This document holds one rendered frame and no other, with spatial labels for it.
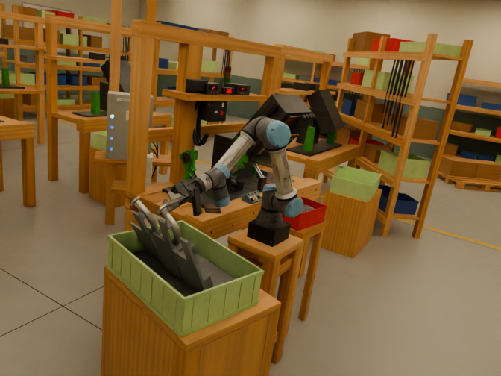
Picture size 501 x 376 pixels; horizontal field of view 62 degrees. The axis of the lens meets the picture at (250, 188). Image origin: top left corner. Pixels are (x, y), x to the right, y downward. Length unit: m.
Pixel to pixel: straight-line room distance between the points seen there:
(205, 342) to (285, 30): 11.51
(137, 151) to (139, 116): 0.23
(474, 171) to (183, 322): 8.19
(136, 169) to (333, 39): 9.86
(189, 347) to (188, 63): 1.88
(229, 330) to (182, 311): 0.25
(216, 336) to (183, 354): 0.15
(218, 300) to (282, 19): 11.51
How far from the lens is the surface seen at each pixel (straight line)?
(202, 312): 1.68
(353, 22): 12.00
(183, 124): 2.95
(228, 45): 3.20
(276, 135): 1.95
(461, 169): 9.15
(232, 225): 2.64
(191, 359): 1.71
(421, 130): 5.17
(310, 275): 3.10
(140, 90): 2.66
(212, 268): 2.01
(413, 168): 5.25
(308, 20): 12.46
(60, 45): 10.28
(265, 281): 2.31
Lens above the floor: 1.81
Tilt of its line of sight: 17 degrees down
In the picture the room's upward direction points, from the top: 8 degrees clockwise
